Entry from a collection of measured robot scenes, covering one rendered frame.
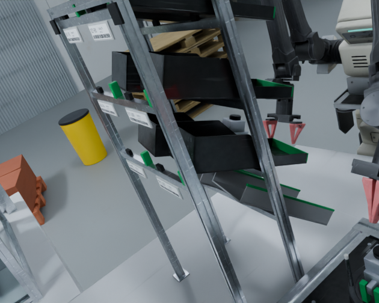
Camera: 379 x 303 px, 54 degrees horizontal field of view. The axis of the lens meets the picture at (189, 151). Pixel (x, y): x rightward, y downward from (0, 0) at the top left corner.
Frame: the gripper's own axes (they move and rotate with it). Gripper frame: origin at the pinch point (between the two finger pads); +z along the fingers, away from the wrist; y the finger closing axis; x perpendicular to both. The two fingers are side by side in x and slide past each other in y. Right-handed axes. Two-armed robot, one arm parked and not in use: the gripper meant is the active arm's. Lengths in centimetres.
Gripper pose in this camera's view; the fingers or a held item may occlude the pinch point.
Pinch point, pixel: (373, 218)
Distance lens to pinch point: 73.2
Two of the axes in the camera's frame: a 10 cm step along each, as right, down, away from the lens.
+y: 5.5, 1.9, -8.1
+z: -2.6, 9.6, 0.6
